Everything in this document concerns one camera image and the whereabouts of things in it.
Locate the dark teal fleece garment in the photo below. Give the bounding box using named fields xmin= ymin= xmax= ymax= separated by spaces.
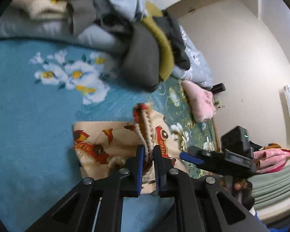
xmin=155 ymin=10 xmax=191 ymax=70

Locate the teal floral bed sheet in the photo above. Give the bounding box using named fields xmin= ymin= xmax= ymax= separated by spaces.
xmin=0 ymin=36 xmax=220 ymax=232

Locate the olive green knit sweater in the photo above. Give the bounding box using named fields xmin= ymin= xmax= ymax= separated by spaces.
xmin=141 ymin=1 xmax=176 ymax=82

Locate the grey-green cloth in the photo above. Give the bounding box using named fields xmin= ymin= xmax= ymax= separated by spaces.
xmin=250 ymin=161 xmax=290 ymax=210

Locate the beige fire truck print pajama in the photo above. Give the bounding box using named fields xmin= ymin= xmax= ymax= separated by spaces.
xmin=72 ymin=103 xmax=189 ymax=194

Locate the pink folded garment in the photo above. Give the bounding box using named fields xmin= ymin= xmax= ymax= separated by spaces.
xmin=252 ymin=148 xmax=290 ymax=174

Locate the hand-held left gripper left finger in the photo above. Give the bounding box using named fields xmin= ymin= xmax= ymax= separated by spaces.
xmin=25 ymin=144 xmax=146 ymax=232

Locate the dark grey garment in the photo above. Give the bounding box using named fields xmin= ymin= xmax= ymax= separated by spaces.
xmin=122 ymin=24 xmax=161 ymax=92

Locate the pink floral blanket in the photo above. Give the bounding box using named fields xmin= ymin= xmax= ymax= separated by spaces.
xmin=181 ymin=80 xmax=217 ymax=123

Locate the small grey garment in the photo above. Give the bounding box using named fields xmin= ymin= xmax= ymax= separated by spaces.
xmin=66 ymin=0 xmax=104 ymax=36

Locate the beige cartoon print blanket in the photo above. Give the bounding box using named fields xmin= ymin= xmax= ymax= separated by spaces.
xmin=11 ymin=0 xmax=71 ymax=20

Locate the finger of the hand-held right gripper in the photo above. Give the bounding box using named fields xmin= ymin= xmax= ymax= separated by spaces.
xmin=179 ymin=145 xmax=224 ymax=172

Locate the beige door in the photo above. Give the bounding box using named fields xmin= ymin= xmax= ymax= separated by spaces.
xmin=163 ymin=0 xmax=229 ymax=21

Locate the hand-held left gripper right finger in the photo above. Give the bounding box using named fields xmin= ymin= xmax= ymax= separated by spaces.
xmin=153 ymin=144 xmax=270 ymax=232

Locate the pile of mixed clothes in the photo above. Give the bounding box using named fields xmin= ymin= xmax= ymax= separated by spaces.
xmin=0 ymin=5 xmax=214 ymax=90

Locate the person's right hand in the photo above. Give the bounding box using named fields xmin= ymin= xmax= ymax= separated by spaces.
xmin=233 ymin=177 xmax=256 ymax=210

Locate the black box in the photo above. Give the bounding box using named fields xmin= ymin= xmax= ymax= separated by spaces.
xmin=212 ymin=83 xmax=227 ymax=95

